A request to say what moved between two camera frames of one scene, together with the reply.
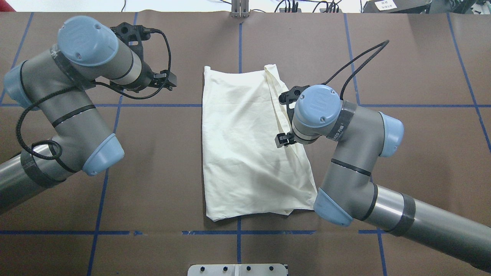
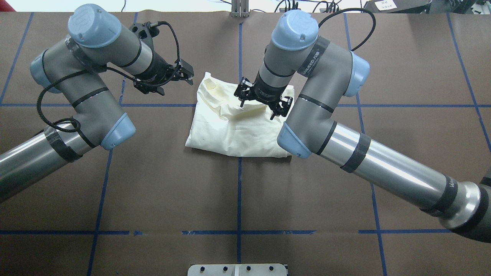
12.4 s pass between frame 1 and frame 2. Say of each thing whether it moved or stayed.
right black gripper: moved
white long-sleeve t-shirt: moved
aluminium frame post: stayed
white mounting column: stayed
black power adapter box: stayed
